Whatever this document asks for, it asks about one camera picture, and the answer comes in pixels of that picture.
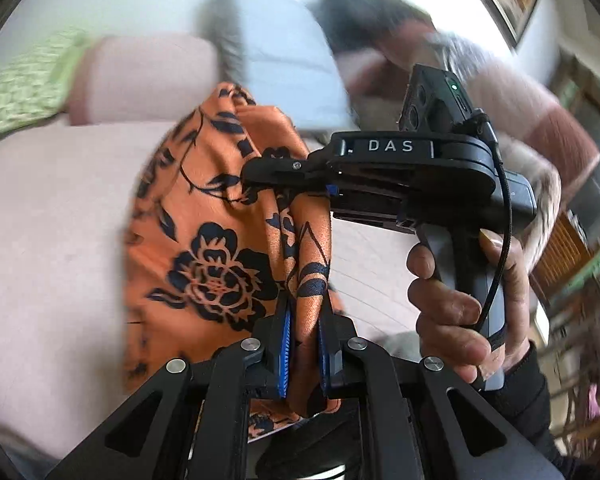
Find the black cable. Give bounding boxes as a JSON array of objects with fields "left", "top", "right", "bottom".
[{"left": 467, "top": 110, "right": 513, "bottom": 333}]

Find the black and white patterned cloth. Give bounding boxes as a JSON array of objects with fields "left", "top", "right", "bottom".
[{"left": 430, "top": 32, "right": 486, "bottom": 78}]

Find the person's right forearm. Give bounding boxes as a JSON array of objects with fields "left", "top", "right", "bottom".
[{"left": 485, "top": 340, "right": 581, "bottom": 480}]

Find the orange floral long-sleeved top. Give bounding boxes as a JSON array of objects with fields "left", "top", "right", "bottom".
[{"left": 122, "top": 82, "right": 341, "bottom": 443}]

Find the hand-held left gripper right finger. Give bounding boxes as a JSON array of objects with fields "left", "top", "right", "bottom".
[{"left": 319, "top": 310, "right": 566, "bottom": 480}]

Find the dark fur-trimmed jacket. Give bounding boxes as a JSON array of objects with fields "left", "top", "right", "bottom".
[{"left": 312, "top": 0, "right": 433, "bottom": 68}]

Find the person's right hand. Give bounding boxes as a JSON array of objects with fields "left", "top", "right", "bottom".
[{"left": 406, "top": 229, "right": 533, "bottom": 383}]

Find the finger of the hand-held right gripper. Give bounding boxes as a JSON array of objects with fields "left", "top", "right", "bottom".
[{"left": 240, "top": 147, "right": 333, "bottom": 197}]

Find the pink bolster with brown bands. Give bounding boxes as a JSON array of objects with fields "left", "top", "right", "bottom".
[
  {"left": 67, "top": 35, "right": 221, "bottom": 128},
  {"left": 460, "top": 55, "right": 600, "bottom": 181}
]

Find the green patterned pillow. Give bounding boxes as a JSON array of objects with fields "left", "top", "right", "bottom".
[{"left": 0, "top": 27, "right": 93, "bottom": 143}]

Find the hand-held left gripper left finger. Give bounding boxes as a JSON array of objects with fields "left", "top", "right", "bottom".
[{"left": 45, "top": 305, "right": 293, "bottom": 480}]

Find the grey and white pillow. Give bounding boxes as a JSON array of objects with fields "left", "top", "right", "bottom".
[{"left": 200, "top": 0, "right": 353, "bottom": 133}]

